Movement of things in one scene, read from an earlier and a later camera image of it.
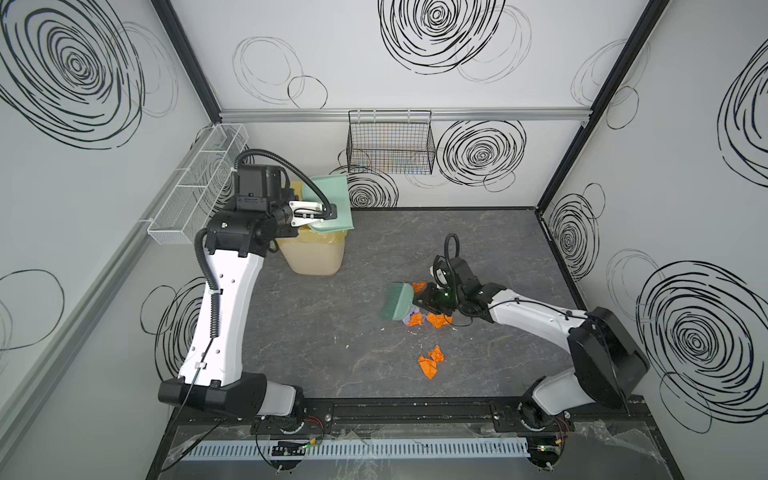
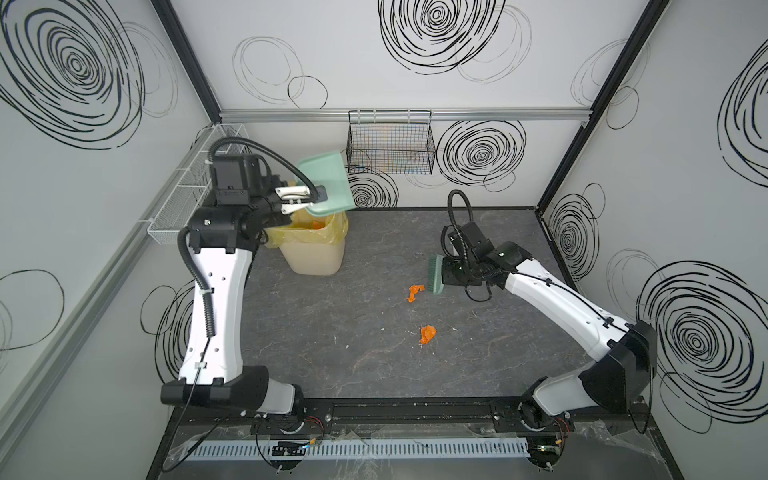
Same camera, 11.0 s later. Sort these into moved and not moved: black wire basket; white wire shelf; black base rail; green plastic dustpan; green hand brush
Moved: green plastic dustpan; green hand brush
Not moved: white wire shelf; black wire basket; black base rail
